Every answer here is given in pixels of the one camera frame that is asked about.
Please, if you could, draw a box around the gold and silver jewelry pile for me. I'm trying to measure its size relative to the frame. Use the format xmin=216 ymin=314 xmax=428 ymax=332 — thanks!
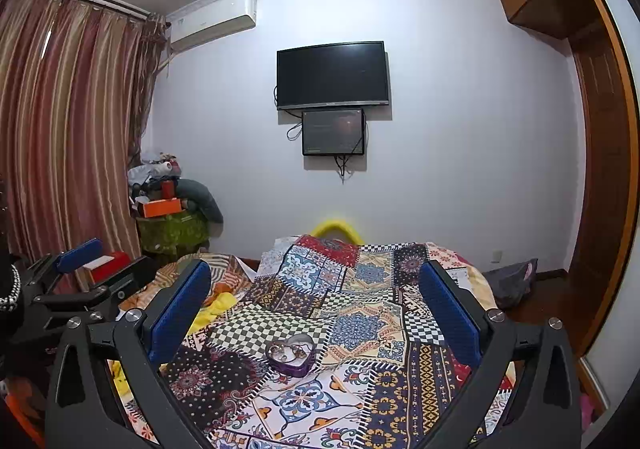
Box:
xmin=268 ymin=345 xmax=310 ymax=367

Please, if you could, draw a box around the red box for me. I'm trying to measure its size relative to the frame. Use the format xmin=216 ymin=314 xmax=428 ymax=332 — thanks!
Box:
xmin=84 ymin=251 xmax=131 ymax=283

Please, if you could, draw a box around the dark bag on floor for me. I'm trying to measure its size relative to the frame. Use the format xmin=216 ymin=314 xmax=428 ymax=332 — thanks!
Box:
xmin=484 ymin=258 xmax=538 ymax=310

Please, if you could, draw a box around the yellow cloth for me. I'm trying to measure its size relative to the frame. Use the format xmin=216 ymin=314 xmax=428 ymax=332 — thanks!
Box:
xmin=188 ymin=292 xmax=238 ymax=335

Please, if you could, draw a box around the brown striped blanket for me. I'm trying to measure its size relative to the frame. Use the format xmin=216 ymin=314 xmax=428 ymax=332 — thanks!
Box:
xmin=119 ymin=253 xmax=253 ymax=311

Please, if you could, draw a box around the green patterned box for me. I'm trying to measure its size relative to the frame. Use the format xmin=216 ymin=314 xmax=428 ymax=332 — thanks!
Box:
xmin=136 ymin=211 xmax=209 ymax=255

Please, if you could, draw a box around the colourful patchwork bed cover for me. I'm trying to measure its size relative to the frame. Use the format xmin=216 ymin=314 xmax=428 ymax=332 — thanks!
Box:
xmin=114 ymin=233 xmax=516 ymax=449

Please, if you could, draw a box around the orange box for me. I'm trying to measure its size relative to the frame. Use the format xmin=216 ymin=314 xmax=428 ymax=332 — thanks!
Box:
xmin=137 ymin=198 xmax=182 ymax=218

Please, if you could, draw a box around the dark green plush cushion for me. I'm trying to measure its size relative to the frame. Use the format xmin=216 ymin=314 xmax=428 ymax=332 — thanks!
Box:
xmin=176 ymin=178 xmax=224 ymax=225

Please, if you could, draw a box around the purple heart-shaped tin box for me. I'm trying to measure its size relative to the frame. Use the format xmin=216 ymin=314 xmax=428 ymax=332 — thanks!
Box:
xmin=265 ymin=334 xmax=317 ymax=377

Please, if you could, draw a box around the yellow pillow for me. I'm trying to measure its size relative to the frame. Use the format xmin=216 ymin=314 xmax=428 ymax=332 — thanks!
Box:
xmin=309 ymin=218 xmax=364 ymax=245

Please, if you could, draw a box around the striped red brown curtain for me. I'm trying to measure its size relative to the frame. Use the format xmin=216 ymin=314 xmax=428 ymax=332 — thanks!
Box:
xmin=1 ymin=0 xmax=166 ymax=258

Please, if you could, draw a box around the white air conditioner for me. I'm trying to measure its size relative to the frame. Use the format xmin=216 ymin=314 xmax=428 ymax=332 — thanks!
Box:
xmin=170 ymin=0 xmax=257 ymax=53

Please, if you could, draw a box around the brown wooden wardrobe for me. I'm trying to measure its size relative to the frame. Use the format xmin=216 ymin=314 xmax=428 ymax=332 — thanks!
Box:
xmin=491 ymin=0 xmax=640 ymax=360

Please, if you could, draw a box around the small wall monitor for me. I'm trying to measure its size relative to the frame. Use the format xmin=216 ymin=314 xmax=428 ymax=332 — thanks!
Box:
xmin=302 ymin=109 xmax=366 ymax=157

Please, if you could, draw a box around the large black wall television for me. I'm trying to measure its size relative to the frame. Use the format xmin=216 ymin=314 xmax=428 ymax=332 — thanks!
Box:
xmin=274 ymin=41 xmax=390 ymax=110

